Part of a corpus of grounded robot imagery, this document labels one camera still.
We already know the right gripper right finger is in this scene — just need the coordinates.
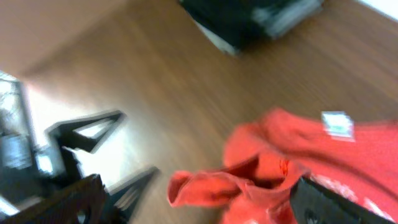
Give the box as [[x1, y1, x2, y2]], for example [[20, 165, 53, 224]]
[[289, 177, 394, 224]]

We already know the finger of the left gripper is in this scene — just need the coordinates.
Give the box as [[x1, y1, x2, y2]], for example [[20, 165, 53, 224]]
[[104, 166, 159, 223], [46, 110, 125, 180]]

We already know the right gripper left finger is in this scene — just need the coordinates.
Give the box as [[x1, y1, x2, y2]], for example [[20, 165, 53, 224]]
[[1, 174, 106, 224]]

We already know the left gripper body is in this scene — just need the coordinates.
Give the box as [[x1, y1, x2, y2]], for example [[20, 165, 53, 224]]
[[1, 72, 65, 215]]

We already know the red orange t-shirt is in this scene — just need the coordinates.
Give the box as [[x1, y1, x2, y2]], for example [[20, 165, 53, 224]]
[[167, 108, 397, 223]]

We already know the folded beige garment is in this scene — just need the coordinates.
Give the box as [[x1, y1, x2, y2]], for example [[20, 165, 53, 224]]
[[195, 21, 239, 55]]

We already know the folded black garment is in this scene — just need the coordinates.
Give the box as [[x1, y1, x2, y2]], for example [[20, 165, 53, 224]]
[[178, 0, 323, 51]]

